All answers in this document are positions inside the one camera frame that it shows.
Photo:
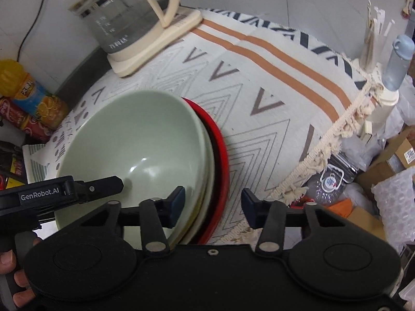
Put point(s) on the orange plastic bag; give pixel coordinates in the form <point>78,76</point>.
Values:
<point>340,205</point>

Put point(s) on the pale green bowl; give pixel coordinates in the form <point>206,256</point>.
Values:
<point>129,136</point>

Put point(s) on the cream kettle base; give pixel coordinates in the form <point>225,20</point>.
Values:
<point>155,45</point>

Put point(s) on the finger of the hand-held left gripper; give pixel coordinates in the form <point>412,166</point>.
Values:
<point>100,186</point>

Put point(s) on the bubble wrap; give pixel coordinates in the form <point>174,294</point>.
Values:
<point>395,201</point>

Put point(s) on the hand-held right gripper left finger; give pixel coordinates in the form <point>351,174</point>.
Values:
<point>176,202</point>

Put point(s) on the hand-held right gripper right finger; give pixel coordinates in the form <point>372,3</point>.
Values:
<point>250,206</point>

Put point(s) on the red and black bowl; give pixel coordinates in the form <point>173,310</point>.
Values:
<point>223,175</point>

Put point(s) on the clear plastic bag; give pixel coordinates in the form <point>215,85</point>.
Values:
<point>373,149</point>

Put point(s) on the cream bowl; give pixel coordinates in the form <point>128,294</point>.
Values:
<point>209,168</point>

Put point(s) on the blue water bottle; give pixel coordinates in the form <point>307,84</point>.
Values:
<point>397,64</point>

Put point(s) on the patterned fringed tablecloth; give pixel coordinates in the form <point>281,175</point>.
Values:
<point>275,71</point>

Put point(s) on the person's left hand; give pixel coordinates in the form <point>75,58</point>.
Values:
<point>20,278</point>

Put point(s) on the dark snack packet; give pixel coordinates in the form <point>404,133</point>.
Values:
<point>13,171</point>

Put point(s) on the brown cardboard box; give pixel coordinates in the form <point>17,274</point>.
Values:
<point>382,165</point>

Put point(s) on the white sticks holder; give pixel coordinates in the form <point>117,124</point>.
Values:
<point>376,35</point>

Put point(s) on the orange drink bottle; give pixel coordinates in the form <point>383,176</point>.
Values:
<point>32,94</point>

